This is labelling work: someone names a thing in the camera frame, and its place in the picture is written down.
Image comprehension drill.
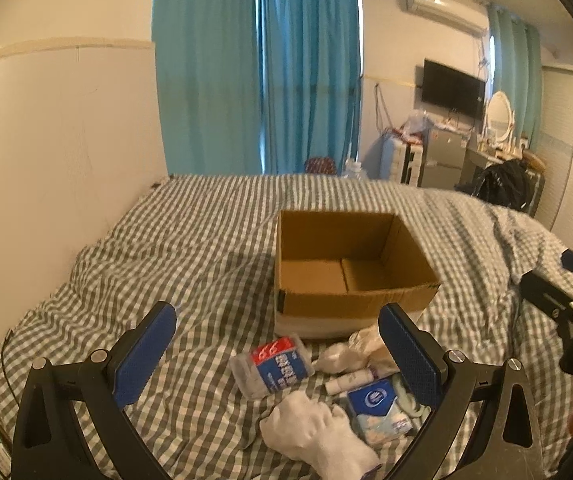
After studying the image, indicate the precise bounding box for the blue curtain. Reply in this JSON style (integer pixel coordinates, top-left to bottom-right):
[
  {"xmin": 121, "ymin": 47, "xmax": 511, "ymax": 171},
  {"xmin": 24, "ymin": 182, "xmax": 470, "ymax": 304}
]
[
  {"xmin": 487, "ymin": 3, "xmax": 542, "ymax": 148},
  {"xmin": 152, "ymin": 0, "xmax": 363, "ymax": 174}
]

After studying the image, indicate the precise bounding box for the white air conditioner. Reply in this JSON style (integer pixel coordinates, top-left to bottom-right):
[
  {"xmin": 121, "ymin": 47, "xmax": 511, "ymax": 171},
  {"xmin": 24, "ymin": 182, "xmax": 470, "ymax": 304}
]
[{"xmin": 405, "ymin": 0, "xmax": 488, "ymax": 38}]

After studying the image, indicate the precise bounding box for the blue curtain left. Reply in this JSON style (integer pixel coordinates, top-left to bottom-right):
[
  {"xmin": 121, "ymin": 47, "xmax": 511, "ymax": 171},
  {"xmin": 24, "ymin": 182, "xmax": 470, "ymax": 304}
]
[{"xmin": 152, "ymin": 0, "xmax": 363, "ymax": 174}]

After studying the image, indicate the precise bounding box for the grey checkered bed cover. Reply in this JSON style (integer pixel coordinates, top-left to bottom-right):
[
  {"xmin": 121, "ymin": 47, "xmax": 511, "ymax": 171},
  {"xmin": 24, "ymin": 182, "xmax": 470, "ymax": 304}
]
[{"xmin": 0, "ymin": 176, "xmax": 573, "ymax": 479}]

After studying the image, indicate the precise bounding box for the white small tube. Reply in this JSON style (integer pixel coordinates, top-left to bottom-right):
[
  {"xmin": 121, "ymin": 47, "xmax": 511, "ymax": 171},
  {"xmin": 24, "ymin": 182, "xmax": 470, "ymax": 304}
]
[{"xmin": 324, "ymin": 367, "xmax": 396, "ymax": 396}]

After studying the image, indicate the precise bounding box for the white oval vanity mirror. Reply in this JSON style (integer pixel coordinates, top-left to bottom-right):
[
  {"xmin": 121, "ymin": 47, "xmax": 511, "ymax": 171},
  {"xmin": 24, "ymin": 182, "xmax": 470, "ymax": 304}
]
[{"xmin": 484, "ymin": 91, "xmax": 515, "ymax": 148}]

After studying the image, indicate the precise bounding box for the black wall television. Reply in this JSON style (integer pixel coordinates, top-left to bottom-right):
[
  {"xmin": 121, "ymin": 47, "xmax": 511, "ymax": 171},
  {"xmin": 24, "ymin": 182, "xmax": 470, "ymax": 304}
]
[{"xmin": 421, "ymin": 58, "xmax": 486, "ymax": 120}]

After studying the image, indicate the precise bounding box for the clear jar blue label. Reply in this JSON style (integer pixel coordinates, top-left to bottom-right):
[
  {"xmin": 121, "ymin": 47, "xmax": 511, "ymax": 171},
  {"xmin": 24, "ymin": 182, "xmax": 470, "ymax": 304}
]
[{"xmin": 229, "ymin": 334, "xmax": 315, "ymax": 401}]

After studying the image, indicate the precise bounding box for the grey mini fridge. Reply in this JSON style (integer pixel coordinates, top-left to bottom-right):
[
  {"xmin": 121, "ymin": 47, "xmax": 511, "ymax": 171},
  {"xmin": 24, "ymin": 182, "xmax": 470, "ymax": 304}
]
[{"xmin": 420, "ymin": 128, "xmax": 469, "ymax": 191}]

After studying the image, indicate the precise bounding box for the black bag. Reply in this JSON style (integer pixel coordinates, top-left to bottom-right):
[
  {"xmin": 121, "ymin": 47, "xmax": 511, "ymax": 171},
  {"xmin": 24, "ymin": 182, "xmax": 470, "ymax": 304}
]
[{"xmin": 472, "ymin": 159, "xmax": 533, "ymax": 212}]

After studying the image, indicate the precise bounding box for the blue curtain right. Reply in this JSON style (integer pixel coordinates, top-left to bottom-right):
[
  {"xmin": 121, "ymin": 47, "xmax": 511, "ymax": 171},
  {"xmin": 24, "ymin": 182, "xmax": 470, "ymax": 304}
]
[{"xmin": 487, "ymin": 3, "xmax": 542, "ymax": 148}]

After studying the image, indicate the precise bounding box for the blue tissue pack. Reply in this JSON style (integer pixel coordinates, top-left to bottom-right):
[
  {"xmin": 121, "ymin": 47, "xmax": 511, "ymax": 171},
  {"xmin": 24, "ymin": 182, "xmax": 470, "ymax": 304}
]
[{"xmin": 347, "ymin": 378, "xmax": 413, "ymax": 446}]

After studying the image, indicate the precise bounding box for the brown cardboard box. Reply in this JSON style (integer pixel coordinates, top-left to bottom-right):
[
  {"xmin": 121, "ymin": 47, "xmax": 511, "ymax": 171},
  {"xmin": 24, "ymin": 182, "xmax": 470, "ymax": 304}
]
[{"xmin": 274, "ymin": 210, "xmax": 440, "ymax": 340}]

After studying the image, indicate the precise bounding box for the white knitted glove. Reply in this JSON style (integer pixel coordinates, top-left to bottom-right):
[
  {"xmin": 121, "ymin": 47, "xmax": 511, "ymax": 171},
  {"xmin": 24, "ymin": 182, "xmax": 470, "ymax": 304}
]
[{"xmin": 259, "ymin": 391, "xmax": 382, "ymax": 479}]

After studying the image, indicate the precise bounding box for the white faceted bottle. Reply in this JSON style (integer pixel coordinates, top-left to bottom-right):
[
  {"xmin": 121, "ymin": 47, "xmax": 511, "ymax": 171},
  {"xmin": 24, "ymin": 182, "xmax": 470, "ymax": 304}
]
[{"xmin": 312, "ymin": 342, "xmax": 367, "ymax": 375}]

